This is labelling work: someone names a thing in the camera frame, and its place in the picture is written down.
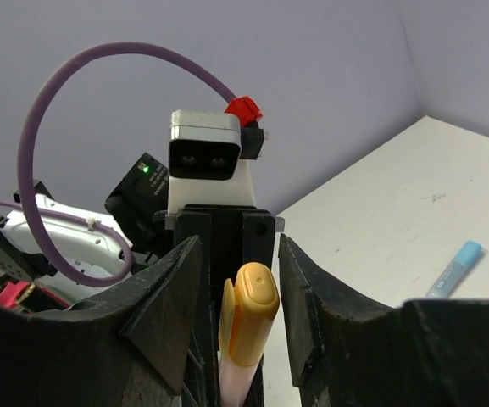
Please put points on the blue highlighter pen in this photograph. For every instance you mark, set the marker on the blue highlighter pen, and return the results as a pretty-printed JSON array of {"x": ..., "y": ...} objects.
[{"x": 449, "y": 280}]

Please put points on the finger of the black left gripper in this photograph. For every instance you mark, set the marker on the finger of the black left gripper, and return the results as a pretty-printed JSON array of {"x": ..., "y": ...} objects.
[{"x": 255, "y": 397}]

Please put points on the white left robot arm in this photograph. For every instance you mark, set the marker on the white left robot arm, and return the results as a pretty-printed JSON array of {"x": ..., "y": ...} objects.
[{"x": 39, "y": 332}]

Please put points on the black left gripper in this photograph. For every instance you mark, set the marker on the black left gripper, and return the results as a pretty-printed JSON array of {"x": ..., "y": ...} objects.
[{"x": 231, "y": 236}]

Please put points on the yellow highlighter pen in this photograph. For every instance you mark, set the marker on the yellow highlighter pen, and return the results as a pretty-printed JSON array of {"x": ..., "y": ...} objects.
[{"x": 234, "y": 381}]

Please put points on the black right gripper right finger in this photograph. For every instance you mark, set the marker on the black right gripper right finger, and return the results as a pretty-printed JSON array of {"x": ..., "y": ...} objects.
[{"x": 338, "y": 339}]

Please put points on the yellow pen cap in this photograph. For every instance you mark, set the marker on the yellow pen cap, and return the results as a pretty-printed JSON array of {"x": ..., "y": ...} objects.
[{"x": 250, "y": 303}]

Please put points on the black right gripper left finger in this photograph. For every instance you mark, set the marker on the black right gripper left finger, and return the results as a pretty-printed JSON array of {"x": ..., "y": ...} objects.
[{"x": 134, "y": 350}]

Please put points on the blue pen cap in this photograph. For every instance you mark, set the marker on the blue pen cap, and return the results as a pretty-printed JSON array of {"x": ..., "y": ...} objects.
[{"x": 469, "y": 254}]

